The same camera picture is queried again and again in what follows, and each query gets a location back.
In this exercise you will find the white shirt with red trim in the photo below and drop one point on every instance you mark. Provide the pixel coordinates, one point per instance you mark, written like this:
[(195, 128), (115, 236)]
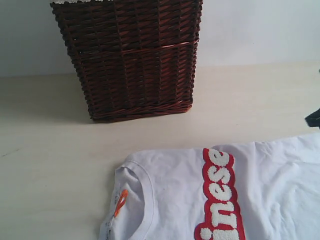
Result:
[(252, 191)]

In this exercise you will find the orange shirt neck tag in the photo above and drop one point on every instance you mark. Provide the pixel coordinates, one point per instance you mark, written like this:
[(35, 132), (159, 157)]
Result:
[(121, 202)]

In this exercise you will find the dark brown wicker basket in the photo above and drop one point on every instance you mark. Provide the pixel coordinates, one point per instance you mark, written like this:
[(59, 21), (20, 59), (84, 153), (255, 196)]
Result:
[(134, 58)]

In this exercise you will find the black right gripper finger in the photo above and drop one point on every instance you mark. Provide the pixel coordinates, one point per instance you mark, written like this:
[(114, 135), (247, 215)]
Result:
[(313, 120)]

